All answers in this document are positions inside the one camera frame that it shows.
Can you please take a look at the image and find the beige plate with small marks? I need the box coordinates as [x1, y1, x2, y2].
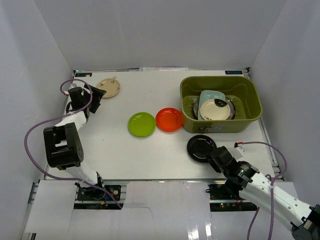
[96, 78, 121, 99]

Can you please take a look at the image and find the glossy black plate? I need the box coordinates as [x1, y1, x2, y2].
[187, 134, 217, 164]

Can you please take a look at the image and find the cream plate with black spot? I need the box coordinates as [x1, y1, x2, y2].
[200, 98, 231, 121]

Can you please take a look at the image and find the lime green plate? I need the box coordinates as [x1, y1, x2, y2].
[127, 112, 156, 137]

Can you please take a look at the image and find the grey reindeer pattern plate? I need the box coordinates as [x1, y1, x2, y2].
[193, 97, 236, 120]

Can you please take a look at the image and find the light blue rectangular dish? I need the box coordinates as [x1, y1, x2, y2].
[197, 90, 226, 121]

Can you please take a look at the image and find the orange plate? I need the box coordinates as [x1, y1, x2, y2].
[155, 107, 183, 132]

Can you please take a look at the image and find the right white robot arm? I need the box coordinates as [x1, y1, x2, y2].
[208, 146, 320, 240]

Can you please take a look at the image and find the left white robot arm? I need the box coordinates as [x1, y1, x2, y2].
[43, 84, 106, 200]

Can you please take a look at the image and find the olive green plastic bin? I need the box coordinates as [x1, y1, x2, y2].
[180, 75, 263, 133]

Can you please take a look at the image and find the left blue corner label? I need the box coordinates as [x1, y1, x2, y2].
[74, 72, 92, 78]

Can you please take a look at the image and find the blue corner label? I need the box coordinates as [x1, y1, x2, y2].
[74, 72, 92, 78]
[225, 70, 243, 75]

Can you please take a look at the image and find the right blue corner label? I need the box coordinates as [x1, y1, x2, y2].
[225, 70, 243, 75]

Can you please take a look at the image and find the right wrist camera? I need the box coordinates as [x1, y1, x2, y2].
[234, 142, 245, 160]

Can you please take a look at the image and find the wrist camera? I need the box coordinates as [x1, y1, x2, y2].
[62, 83, 78, 96]
[234, 142, 245, 160]

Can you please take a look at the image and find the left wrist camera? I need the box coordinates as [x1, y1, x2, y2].
[62, 83, 78, 96]

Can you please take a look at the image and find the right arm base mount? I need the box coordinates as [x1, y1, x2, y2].
[205, 184, 257, 212]

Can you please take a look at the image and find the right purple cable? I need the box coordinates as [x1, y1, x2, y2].
[241, 141, 289, 240]

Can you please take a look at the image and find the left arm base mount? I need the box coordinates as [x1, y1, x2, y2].
[75, 184, 122, 202]

